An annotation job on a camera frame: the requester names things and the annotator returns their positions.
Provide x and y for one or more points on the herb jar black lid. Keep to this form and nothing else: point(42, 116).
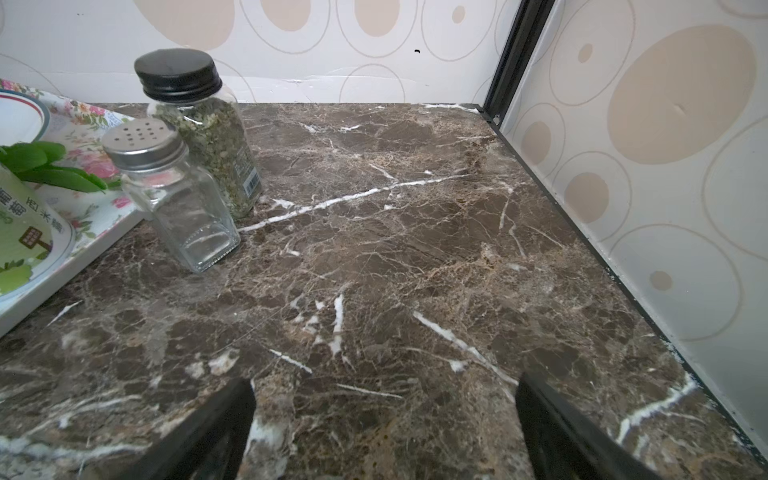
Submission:
point(187, 92)

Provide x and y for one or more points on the green tin can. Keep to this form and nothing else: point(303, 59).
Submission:
point(34, 238)

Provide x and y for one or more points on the white plate with rim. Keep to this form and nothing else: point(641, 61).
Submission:
point(23, 119)

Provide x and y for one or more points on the empty glass shaker silver lid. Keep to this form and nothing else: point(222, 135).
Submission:
point(180, 198)

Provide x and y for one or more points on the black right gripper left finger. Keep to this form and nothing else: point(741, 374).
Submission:
point(209, 444)

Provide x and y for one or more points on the green leaf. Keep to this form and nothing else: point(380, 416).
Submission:
point(35, 162)

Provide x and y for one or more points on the floral rectangular tray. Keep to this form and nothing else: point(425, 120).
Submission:
point(97, 219)

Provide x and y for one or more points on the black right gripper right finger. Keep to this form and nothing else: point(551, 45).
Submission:
point(562, 443)

